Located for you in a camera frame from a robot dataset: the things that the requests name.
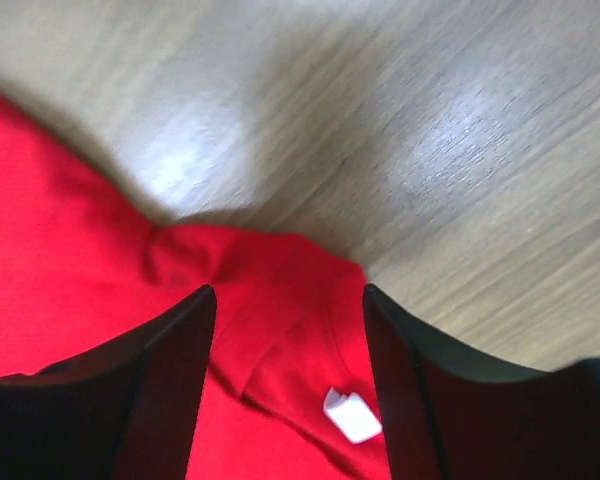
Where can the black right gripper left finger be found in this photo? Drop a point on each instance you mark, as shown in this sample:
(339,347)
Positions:
(126,409)

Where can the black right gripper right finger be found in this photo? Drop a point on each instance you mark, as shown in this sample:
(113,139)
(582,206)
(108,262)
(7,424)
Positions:
(450,411)

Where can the bright red t-shirt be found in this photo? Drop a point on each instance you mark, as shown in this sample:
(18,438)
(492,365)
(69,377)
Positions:
(80,265)

